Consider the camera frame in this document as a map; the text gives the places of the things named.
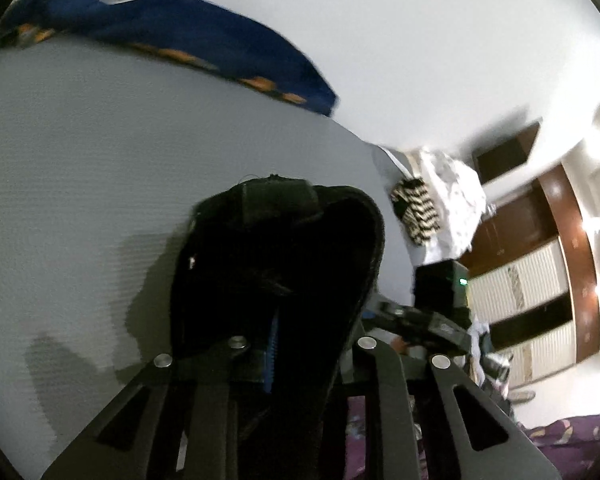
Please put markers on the purple floral cloth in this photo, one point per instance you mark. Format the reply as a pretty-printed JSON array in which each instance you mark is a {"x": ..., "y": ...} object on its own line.
[{"x": 571, "y": 444}]

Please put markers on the black white zigzag cloth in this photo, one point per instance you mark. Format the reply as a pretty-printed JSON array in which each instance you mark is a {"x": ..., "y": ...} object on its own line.
[{"x": 414, "y": 207}]

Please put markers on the dark wall-mounted box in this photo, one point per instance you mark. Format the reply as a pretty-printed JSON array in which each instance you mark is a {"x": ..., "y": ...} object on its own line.
[{"x": 508, "y": 154}]

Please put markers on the brown white wardrobe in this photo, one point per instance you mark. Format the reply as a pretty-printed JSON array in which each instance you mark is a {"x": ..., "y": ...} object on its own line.
[{"x": 532, "y": 278}]

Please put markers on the blue orange patterned blanket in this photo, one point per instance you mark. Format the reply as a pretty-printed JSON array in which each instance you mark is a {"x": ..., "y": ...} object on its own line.
[{"x": 196, "y": 33}]

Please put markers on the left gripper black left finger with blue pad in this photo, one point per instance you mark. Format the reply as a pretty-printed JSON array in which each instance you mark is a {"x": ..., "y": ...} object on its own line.
[{"x": 204, "y": 413}]

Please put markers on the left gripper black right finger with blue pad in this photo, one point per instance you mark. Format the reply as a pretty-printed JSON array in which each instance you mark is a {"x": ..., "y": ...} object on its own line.
[{"x": 401, "y": 417}]

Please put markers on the black denim pants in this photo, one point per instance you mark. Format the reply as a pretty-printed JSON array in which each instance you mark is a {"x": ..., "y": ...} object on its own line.
[{"x": 305, "y": 254}]

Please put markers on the white crumpled cloth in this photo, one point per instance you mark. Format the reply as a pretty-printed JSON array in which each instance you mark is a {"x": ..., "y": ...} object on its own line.
[{"x": 460, "y": 202}]

